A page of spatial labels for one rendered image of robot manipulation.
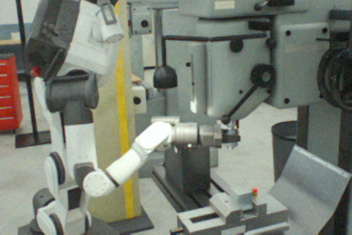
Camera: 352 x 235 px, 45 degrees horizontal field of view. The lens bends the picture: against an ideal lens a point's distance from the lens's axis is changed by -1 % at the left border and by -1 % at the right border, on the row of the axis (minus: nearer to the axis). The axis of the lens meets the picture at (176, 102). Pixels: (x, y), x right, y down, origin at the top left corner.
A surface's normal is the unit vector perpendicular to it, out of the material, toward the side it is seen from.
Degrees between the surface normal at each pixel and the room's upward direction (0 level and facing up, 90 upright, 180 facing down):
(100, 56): 58
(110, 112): 90
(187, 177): 90
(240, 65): 90
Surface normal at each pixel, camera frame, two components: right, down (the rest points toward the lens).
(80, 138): 0.28, -0.03
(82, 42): 0.50, -0.36
